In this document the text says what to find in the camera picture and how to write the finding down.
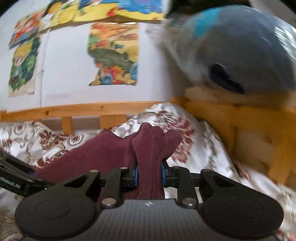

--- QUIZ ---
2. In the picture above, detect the colourful wall poster centre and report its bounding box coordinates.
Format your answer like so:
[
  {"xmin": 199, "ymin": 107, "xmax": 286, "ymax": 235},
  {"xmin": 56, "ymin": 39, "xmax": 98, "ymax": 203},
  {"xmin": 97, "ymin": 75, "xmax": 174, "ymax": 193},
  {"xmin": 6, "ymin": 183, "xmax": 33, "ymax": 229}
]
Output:
[{"xmin": 87, "ymin": 22, "xmax": 139, "ymax": 86}]

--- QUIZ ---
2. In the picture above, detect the colourful wall poster top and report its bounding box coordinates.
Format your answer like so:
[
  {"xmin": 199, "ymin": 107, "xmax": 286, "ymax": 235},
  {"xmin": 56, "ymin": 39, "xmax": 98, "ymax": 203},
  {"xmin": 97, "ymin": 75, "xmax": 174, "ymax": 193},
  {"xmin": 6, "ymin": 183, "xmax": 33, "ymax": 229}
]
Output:
[{"xmin": 9, "ymin": 0, "xmax": 165, "ymax": 48}]

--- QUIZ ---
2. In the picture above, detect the colourful wall poster left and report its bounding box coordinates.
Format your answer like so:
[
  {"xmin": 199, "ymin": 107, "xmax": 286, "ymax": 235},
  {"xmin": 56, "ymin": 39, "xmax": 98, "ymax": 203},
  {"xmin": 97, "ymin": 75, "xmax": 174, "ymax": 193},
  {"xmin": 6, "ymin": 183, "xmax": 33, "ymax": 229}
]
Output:
[{"xmin": 8, "ymin": 37, "xmax": 41, "ymax": 98}]

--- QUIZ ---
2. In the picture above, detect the plastic bag with dark clothes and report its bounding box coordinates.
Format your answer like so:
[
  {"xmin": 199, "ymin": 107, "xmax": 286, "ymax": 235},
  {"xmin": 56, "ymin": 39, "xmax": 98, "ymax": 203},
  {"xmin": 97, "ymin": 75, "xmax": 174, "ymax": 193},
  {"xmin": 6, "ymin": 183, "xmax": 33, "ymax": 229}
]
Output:
[{"xmin": 147, "ymin": 4, "xmax": 295, "ymax": 94}]

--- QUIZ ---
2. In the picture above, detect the maroon small garment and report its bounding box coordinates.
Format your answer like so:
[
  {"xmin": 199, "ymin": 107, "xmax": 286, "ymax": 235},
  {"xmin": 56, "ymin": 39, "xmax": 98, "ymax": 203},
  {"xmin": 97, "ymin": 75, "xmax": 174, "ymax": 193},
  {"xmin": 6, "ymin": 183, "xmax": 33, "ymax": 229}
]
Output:
[{"xmin": 34, "ymin": 123, "xmax": 182, "ymax": 199}]

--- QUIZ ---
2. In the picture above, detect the colourful wall poster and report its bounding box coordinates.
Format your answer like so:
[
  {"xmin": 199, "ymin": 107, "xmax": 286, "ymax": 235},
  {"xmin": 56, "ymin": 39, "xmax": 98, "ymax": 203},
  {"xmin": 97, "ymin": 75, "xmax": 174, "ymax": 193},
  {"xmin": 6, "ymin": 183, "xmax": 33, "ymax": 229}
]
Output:
[
  {"xmin": 87, "ymin": 22, "xmax": 139, "ymax": 86},
  {"xmin": 8, "ymin": 37, "xmax": 41, "ymax": 98},
  {"xmin": 9, "ymin": 0, "xmax": 165, "ymax": 48}
]

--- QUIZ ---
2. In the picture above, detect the wooden bed frame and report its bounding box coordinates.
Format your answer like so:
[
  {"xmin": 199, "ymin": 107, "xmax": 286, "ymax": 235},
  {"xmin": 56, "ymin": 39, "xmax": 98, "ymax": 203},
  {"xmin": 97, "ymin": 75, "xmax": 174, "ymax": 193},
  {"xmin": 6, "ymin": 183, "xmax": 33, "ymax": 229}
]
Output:
[{"xmin": 1, "ymin": 87, "xmax": 295, "ymax": 187}]

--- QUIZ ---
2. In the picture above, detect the white floral satin bedspread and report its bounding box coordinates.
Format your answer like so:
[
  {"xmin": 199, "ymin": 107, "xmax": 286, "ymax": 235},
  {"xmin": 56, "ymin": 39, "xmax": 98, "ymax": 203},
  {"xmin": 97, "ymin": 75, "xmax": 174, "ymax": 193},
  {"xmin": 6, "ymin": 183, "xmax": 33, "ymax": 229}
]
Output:
[{"xmin": 1, "ymin": 103, "xmax": 295, "ymax": 240}]

